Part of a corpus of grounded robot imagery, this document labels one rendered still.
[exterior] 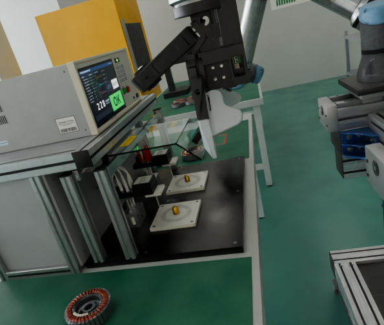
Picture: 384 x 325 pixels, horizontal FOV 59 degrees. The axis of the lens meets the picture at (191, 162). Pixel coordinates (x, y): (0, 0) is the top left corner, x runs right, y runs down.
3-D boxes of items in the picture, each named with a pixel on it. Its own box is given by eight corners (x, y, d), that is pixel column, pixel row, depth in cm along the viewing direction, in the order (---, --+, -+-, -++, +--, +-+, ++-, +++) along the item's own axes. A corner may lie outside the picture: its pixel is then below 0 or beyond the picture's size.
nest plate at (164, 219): (201, 202, 118) (201, 198, 118) (195, 226, 104) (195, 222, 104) (161, 207, 121) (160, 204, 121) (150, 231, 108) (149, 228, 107)
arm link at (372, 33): (359, 52, 106) (355, 6, 101) (361, 46, 116) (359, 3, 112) (404, 44, 100) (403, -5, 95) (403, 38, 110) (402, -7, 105)
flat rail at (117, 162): (161, 117, 146) (159, 110, 145) (107, 181, 89) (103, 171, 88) (158, 117, 146) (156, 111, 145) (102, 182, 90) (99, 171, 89)
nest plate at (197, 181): (208, 173, 140) (208, 169, 140) (204, 189, 126) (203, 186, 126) (173, 178, 143) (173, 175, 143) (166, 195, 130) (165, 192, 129)
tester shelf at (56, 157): (157, 102, 146) (154, 92, 145) (93, 166, 85) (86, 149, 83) (68, 122, 156) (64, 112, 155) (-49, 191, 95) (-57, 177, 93)
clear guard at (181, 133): (210, 131, 111) (206, 114, 109) (202, 160, 89) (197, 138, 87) (119, 148, 118) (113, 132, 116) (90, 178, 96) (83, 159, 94)
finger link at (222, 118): (248, 147, 43) (236, 80, 45) (202, 155, 44) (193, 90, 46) (249, 152, 46) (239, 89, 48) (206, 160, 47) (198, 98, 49)
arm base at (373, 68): (397, 68, 116) (397, 38, 113) (419, 75, 103) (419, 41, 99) (350, 78, 119) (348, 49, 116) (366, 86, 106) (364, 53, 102)
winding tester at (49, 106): (141, 99, 136) (126, 47, 128) (98, 134, 96) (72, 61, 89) (56, 118, 144) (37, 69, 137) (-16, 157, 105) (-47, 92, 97)
